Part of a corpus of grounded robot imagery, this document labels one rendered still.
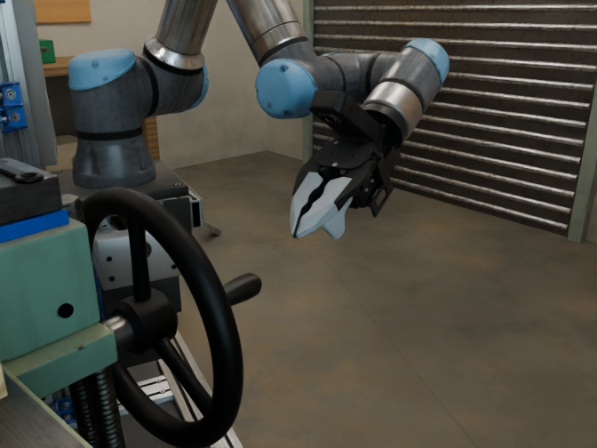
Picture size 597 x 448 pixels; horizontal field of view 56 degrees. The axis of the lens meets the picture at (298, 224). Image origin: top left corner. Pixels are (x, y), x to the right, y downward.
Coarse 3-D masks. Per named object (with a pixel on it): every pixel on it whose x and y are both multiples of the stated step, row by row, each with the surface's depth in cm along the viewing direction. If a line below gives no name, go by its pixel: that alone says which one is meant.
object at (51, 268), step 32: (0, 256) 40; (32, 256) 41; (64, 256) 43; (0, 288) 40; (32, 288) 42; (64, 288) 44; (0, 320) 41; (32, 320) 43; (64, 320) 45; (96, 320) 47; (0, 352) 41
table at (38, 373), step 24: (72, 336) 45; (96, 336) 45; (24, 360) 42; (48, 360) 42; (72, 360) 44; (96, 360) 45; (24, 384) 41; (48, 384) 43; (0, 408) 33; (24, 408) 33; (48, 408) 33; (0, 432) 31; (24, 432) 31; (48, 432) 31; (72, 432) 31
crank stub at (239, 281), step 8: (232, 280) 54; (240, 280) 53; (248, 280) 54; (256, 280) 54; (224, 288) 52; (232, 288) 52; (240, 288) 53; (248, 288) 53; (256, 288) 54; (232, 296) 52; (240, 296) 53; (248, 296) 54; (232, 304) 53
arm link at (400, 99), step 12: (384, 84) 73; (396, 84) 72; (372, 96) 72; (384, 96) 71; (396, 96) 71; (408, 96) 72; (396, 108) 71; (408, 108) 71; (420, 108) 73; (408, 120) 71; (408, 132) 73
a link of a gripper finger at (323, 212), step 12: (336, 180) 65; (348, 180) 64; (324, 192) 64; (336, 192) 64; (312, 204) 63; (324, 204) 63; (348, 204) 66; (312, 216) 62; (324, 216) 62; (336, 216) 65; (300, 228) 62; (312, 228) 62; (324, 228) 64; (336, 228) 66
